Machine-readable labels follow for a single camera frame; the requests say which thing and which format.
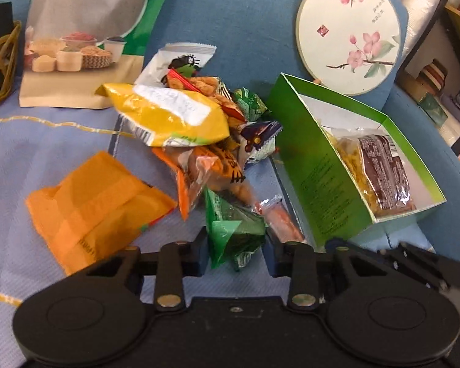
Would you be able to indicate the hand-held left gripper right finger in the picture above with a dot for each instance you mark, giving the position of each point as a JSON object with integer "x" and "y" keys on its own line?
{"x": 299, "y": 268}

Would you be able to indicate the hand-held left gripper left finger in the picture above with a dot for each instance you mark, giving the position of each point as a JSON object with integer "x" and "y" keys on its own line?
{"x": 201, "y": 253}

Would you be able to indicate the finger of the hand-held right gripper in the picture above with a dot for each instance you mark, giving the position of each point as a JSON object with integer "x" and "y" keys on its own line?
{"x": 425, "y": 264}

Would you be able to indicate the green triangular snack packet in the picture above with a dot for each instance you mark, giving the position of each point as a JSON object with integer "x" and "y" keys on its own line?
{"x": 230, "y": 230}

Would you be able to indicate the pink sausage stick packet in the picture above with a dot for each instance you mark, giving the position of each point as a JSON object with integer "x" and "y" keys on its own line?
{"x": 281, "y": 222}

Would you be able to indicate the orange peanut packet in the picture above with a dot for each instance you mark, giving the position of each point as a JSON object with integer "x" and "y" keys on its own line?
{"x": 211, "y": 172}

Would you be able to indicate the green cardboard box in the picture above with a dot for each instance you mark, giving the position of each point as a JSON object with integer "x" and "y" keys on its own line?
{"x": 310, "y": 168}

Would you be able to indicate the clear macaroni packet brown label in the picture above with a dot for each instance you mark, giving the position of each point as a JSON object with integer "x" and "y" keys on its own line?
{"x": 383, "y": 168}

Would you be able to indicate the plain orange snack packet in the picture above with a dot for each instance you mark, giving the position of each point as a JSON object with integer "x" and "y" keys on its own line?
{"x": 92, "y": 207}

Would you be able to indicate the dark purple snack packet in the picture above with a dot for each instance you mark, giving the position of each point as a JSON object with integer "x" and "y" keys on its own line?
{"x": 258, "y": 138}

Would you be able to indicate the yellow snack packet white label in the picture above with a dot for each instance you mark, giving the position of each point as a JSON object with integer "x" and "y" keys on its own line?
{"x": 165, "y": 115}

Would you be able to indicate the small green snack packet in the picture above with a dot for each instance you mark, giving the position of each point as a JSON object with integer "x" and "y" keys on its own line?
{"x": 251, "y": 103}

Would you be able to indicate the clear cracker packet orange print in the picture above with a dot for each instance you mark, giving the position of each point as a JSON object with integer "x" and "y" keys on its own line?
{"x": 203, "y": 86}

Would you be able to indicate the white snack packet black print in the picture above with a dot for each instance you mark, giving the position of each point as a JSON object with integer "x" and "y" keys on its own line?
{"x": 165, "y": 65}

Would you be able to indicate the striped round container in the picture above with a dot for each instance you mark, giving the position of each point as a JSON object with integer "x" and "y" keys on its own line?
{"x": 433, "y": 74}

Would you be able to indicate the blue sofa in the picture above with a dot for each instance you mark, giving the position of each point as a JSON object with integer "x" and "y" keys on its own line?
{"x": 234, "y": 19}

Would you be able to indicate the round floral fan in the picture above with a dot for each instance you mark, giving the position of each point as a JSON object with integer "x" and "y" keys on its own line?
{"x": 341, "y": 19}

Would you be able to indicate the white plastic roll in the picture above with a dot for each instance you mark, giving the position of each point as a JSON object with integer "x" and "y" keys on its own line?
{"x": 419, "y": 11}

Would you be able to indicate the large beige green grain pouch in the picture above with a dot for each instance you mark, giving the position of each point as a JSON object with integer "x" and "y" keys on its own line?
{"x": 88, "y": 15}

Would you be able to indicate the woven bamboo basket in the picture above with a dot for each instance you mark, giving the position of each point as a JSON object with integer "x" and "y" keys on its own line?
{"x": 0, "y": 73}

